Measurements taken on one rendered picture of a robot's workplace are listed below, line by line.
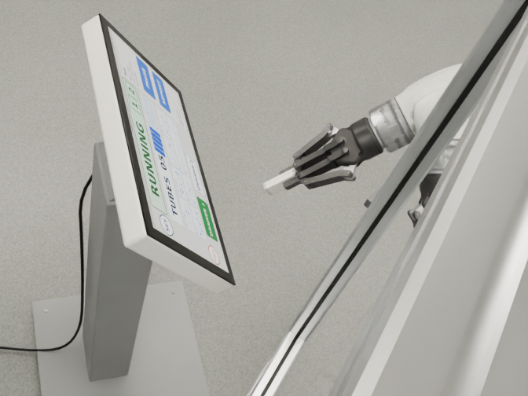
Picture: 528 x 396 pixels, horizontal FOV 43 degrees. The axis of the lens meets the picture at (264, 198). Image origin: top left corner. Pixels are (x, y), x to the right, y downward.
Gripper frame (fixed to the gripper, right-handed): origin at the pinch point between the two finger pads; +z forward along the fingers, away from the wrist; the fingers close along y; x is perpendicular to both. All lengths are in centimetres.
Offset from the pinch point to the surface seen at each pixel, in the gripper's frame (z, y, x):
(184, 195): 17.1, -2.2, -8.3
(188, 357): 70, -7, 82
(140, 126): 17.0, -12.4, -19.9
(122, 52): 17.0, -31.7, -20.1
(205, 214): 17.1, -0.9, -0.6
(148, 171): 17.0, -1.6, -20.7
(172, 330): 73, -17, 80
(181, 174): 17.1, -7.8, -7.2
